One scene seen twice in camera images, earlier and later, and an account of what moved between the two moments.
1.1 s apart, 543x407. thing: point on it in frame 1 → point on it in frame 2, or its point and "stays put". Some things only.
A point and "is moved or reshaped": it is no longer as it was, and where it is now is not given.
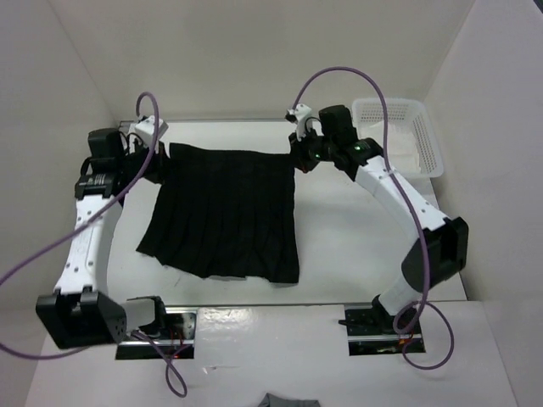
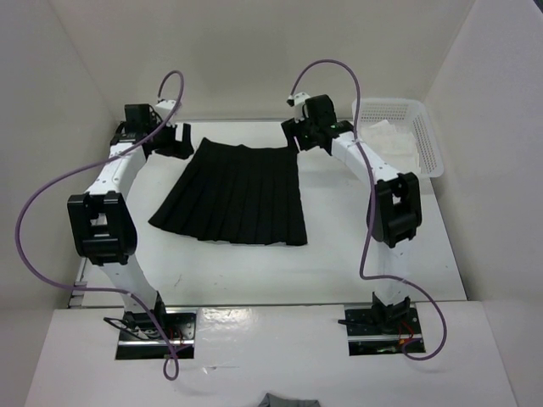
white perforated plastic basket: (411, 144) stays put
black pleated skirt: (226, 214) is moved or reshaped
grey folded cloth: (271, 400) stays put
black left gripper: (161, 164) → (183, 149)
